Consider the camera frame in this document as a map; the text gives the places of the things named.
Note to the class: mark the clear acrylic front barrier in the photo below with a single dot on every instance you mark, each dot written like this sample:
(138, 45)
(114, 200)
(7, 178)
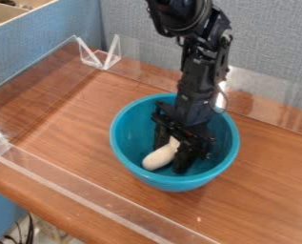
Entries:
(141, 220)

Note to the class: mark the white brown toy mushroom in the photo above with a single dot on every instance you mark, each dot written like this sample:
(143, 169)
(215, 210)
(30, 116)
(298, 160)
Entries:
(162, 156)

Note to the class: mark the blue plastic bowl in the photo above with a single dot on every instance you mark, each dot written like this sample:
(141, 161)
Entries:
(131, 135)

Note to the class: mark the wooden shelf box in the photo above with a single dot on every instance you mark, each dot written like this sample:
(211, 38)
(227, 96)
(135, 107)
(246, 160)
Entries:
(12, 9)

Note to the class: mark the clear acrylic barrier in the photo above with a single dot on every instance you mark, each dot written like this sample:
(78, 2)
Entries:
(141, 220)
(253, 94)
(38, 91)

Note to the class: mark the clear acrylic corner bracket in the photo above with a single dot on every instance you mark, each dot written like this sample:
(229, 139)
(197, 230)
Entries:
(101, 59)

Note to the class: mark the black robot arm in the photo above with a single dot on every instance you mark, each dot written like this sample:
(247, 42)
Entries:
(199, 27)

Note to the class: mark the clear acrylic back barrier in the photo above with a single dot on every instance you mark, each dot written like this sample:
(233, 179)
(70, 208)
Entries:
(253, 94)

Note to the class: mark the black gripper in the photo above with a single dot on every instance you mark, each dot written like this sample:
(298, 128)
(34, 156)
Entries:
(183, 120)

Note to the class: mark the clear acrylic left barrier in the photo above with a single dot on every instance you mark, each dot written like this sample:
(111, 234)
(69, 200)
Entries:
(38, 91)

